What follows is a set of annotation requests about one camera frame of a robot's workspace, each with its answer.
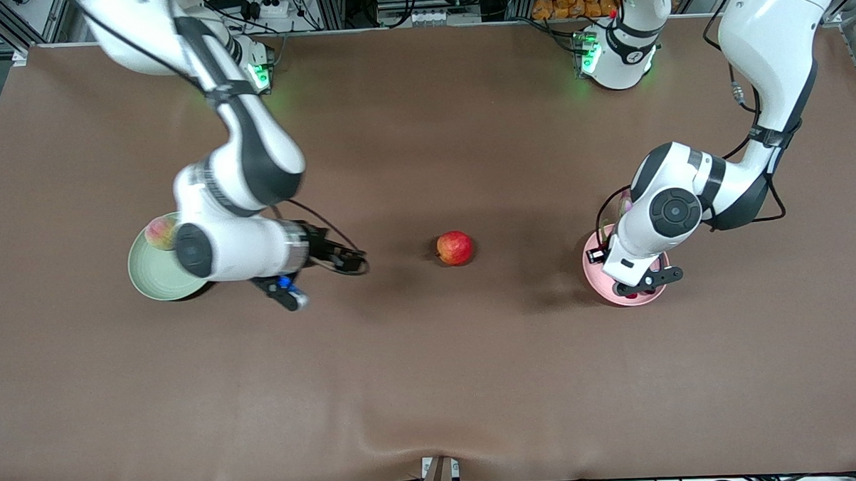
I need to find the white power strip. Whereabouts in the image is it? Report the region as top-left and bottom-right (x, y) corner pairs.
(241, 0), (287, 21)

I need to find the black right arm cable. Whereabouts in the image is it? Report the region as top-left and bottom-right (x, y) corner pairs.
(70, 0), (370, 286)

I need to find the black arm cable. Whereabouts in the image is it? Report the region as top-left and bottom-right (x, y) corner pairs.
(70, 0), (370, 286)
(588, 1), (789, 245)

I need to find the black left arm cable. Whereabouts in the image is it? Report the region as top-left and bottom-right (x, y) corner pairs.
(588, 1), (789, 245)

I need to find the pale pink round plate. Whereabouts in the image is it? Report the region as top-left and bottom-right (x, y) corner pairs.
(581, 223), (672, 308)

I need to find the pale green round plate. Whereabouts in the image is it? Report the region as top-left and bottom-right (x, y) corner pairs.
(126, 210), (216, 303)

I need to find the yellow pink toy peach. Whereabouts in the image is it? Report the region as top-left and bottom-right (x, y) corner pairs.
(144, 214), (181, 252)

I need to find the large table cover cloth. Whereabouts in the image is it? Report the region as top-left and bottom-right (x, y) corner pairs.
(0, 12), (856, 481)

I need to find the red toy apple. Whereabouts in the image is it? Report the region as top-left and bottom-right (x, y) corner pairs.
(435, 230), (475, 268)

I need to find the silver equipment rack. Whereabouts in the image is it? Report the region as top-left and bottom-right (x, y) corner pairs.
(376, 0), (458, 29)

